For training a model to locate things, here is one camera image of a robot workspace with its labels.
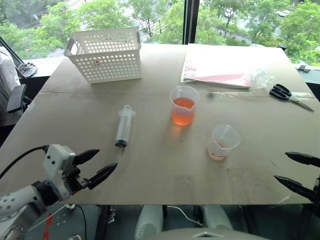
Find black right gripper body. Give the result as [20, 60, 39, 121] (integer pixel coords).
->
[309, 174, 320, 206]

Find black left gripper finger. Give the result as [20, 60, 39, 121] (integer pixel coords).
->
[86, 162, 119, 191]
[74, 149, 101, 166]

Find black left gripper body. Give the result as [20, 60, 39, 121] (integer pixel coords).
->
[60, 155, 89, 195]

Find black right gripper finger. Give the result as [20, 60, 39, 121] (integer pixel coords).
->
[273, 174, 317, 200]
[285, 151, 320, 168]

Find large clear plastic syringe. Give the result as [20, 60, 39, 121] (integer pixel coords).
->
[114, 104, 137, 159]

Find small near-empty plastic beaker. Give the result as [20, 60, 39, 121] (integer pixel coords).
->
[206, 124, 241, 162]

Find beaker with orange liquid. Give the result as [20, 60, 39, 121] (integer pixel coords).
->
[169, 85, 200, 127]

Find grey rounded robot leg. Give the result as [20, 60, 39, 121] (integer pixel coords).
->
[133, 204, 165, 240]
[200, 204, 234, 231]

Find black chair armrest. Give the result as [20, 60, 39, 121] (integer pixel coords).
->
[6, 83, 27, 114]

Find white perforated plastic basket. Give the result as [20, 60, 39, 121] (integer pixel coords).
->
[63, 27, 143, 84]

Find grey robot torso edge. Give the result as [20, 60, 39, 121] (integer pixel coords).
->
[146, 226, 272, 240]

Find black object on windowsill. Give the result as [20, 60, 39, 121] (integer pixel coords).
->
[17, 61, 38, 78]

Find person in white shirt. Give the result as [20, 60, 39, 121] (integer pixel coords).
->
[0, 45, 24, 127]

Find clear bag with red paper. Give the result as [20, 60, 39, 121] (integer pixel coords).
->
[180, 43, 276, 90]

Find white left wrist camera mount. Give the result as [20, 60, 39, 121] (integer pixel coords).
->
[41, 144, 76, 201]

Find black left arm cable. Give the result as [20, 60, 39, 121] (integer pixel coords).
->
[0, 145, 50, 180]

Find black handled scissors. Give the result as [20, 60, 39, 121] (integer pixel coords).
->
[268, 83, 316, 113]

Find white cable under table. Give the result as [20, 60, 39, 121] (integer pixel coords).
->
[166, 205, 206, 228]

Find dark window frame post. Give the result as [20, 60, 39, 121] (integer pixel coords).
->
[183, 0, 201, 46]

